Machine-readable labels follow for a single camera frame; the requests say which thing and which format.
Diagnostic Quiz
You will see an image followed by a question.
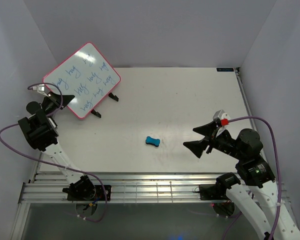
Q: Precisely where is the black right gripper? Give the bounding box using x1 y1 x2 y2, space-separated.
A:
182 120 245 160

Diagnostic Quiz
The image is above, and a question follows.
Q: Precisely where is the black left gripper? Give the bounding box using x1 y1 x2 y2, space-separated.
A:
42 91 75 117

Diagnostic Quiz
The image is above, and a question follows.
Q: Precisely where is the pink framed whiteboard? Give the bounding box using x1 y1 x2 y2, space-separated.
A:
42 42 121 119

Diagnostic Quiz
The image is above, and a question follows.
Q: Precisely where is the blue bone-shaped eraser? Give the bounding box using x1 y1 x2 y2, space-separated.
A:
145 136 161 147

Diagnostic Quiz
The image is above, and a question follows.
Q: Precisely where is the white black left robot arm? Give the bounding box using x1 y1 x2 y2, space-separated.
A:
18 91 96 200

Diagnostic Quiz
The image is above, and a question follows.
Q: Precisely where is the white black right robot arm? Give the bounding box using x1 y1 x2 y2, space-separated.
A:
183 118 300 240

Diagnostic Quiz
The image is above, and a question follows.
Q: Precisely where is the blue right corner label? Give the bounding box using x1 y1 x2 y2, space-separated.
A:
216 67 234 72

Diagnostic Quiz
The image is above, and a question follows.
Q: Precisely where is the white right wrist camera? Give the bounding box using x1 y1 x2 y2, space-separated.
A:
212 109 231 137

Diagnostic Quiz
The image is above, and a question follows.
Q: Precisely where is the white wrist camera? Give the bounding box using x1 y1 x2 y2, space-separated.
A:
212 109 231 137
29 84 48 96

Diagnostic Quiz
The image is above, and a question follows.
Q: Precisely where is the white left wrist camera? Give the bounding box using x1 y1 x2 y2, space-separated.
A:
29 84 48 96

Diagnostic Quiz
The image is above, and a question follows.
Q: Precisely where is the black wire easel stand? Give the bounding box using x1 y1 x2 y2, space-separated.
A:
90 92 119 119

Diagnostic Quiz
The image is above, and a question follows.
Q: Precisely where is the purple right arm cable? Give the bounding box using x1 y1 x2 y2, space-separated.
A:
189 116 282 240

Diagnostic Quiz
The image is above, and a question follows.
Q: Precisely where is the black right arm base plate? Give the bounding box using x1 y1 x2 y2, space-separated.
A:
193 184 235 218

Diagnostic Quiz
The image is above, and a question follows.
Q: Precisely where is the aluminium rail frame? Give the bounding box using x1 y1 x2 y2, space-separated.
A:
9 66 300 240

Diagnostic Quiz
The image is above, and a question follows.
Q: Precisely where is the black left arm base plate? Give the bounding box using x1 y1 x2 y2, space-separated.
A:
62 185 112 202

